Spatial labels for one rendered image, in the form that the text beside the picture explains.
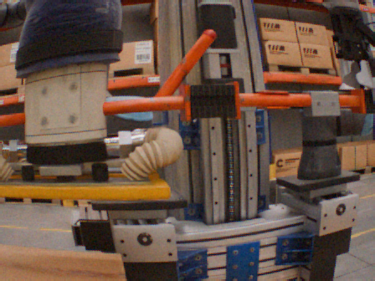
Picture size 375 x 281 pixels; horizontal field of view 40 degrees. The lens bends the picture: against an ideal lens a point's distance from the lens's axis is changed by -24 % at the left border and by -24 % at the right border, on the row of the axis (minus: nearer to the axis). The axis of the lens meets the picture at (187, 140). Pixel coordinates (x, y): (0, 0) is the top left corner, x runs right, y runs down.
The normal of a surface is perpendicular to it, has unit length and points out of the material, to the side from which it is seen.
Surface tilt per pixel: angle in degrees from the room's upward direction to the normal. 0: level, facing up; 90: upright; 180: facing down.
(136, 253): 90
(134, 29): 90
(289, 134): 90
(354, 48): 90
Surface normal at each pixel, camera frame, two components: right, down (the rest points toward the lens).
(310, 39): 0.14, 0.08
